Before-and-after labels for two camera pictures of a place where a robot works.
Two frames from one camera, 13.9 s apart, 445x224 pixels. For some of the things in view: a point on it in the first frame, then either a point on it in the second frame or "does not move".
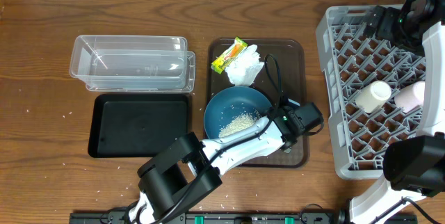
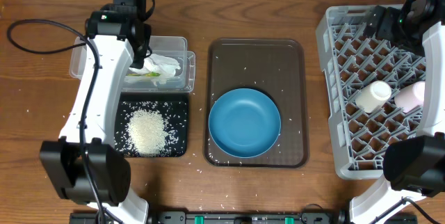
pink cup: (410, 97) does not move
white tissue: (246, 67) → (157, 63)
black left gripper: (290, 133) → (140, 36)
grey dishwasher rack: (374, 90) does not move
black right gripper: (390, 15) does not move
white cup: (373, 97) does not move
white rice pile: (241, 121) → (147, 133)
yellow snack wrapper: (229, 56) → (151, 74)
